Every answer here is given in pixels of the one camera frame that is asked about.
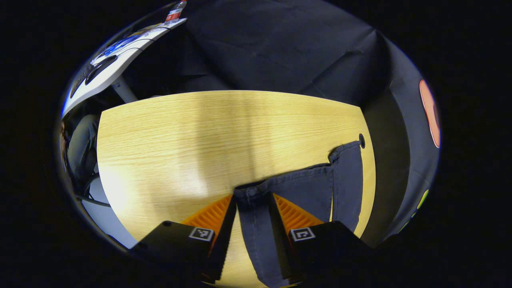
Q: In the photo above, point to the white side desk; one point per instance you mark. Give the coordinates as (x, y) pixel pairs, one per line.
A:
(106, 78)

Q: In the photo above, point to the black desk device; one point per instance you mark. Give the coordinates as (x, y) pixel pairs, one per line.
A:
(100, 68)

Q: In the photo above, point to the black backdrop cloth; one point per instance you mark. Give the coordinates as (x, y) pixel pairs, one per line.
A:
(280, 48)

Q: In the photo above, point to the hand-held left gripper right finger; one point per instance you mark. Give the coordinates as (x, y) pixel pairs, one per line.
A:
(280, 240)

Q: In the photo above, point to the grey office chair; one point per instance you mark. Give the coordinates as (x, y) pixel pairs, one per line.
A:
(82, 148)

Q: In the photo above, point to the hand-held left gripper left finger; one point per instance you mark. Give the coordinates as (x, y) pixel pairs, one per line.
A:
(224, 240)

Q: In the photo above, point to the blue printed sheet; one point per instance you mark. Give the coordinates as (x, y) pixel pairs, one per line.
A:
(118, 46)

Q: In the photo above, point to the dark grey jeans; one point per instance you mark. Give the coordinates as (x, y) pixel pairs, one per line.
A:
(304, 188)

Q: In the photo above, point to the red label bottle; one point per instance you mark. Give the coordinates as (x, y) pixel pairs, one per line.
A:
(176, 12)

